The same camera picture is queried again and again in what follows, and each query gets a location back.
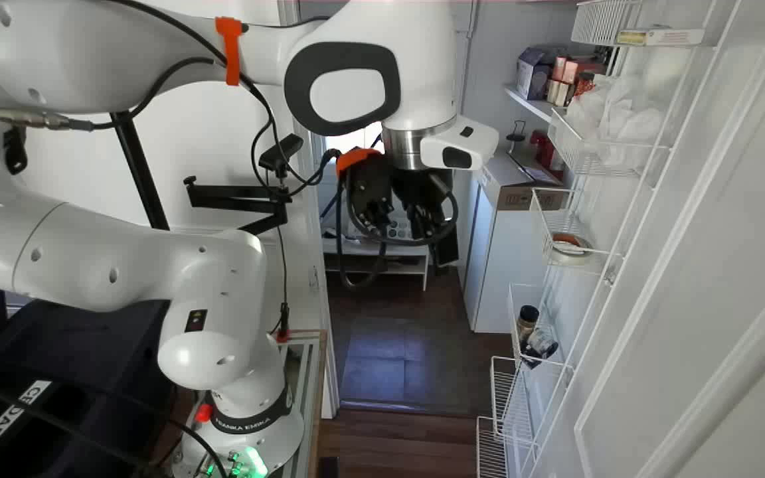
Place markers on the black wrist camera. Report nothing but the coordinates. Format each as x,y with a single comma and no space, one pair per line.
373,198

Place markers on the white panel door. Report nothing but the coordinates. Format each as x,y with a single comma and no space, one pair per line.
711,266

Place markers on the black and white pouch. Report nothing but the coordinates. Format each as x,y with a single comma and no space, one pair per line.
544,347

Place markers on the yellow labelled flat box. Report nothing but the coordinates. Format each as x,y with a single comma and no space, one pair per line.
665,37

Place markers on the black equipment case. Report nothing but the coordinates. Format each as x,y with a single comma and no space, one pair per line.
66,373

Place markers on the low white bench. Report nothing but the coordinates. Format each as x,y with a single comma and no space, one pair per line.
399,255

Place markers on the black stand pole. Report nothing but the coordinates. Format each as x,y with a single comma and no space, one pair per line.
140,169

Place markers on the small black mounted camera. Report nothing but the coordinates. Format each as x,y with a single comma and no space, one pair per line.
277,152

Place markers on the small white bowl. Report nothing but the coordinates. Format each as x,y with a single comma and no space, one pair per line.
569,245

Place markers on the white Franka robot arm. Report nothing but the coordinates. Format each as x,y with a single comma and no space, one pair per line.
92,255

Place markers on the pale purple box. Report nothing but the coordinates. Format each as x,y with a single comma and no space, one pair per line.
532,75

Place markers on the wooden edged robot table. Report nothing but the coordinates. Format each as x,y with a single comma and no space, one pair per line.
306,400

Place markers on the white plastic bags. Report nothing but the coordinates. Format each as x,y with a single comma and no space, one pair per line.
617,114

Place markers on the brown cardboard box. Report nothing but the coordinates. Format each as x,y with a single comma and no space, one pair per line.
532,198

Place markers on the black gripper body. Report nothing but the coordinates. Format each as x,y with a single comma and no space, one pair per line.
423,191

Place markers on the white wall shelf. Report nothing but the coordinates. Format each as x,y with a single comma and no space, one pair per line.
532,108

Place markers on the black capped spice bottle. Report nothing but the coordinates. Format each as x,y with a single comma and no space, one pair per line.
529,320

